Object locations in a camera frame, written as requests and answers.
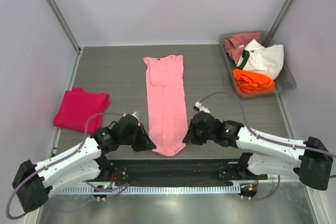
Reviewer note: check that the orange t shirt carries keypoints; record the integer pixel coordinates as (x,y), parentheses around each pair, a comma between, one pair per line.
(251,82)

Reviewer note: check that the white t shirt green collar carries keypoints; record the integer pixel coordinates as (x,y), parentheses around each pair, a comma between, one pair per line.
(264,60)

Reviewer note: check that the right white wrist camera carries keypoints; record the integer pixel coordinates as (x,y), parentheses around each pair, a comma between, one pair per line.
(200,108)

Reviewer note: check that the left aluminium frame post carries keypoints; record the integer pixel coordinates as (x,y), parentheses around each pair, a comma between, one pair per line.
(58,14)

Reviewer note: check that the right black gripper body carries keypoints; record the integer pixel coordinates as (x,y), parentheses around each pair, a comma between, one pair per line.
(200,137)

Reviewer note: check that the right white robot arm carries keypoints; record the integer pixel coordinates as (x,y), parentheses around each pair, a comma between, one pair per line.
(309,160)

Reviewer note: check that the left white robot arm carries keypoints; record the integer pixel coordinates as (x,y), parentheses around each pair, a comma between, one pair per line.
(35,183)

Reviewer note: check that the dusty rose t shirt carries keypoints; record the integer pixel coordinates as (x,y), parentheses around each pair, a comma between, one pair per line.
(234,45)

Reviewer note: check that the light pink t shirt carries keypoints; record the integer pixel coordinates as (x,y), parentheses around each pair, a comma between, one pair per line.
(168,123)

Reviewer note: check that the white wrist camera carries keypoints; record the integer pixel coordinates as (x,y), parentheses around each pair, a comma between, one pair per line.
(133,117)
(200,108)

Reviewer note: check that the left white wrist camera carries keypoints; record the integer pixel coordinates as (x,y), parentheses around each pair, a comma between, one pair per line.
(133,117)

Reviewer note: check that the white slotted cable duct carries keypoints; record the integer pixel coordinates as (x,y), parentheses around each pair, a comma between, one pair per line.
(87,190)

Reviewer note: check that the folded magenta t shirt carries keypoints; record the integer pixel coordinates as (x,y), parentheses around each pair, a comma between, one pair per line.
(81,110)

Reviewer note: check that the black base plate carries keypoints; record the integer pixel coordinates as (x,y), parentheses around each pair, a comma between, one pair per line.
(176,172)

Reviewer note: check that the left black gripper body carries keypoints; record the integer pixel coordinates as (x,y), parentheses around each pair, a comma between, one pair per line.
(135,139)

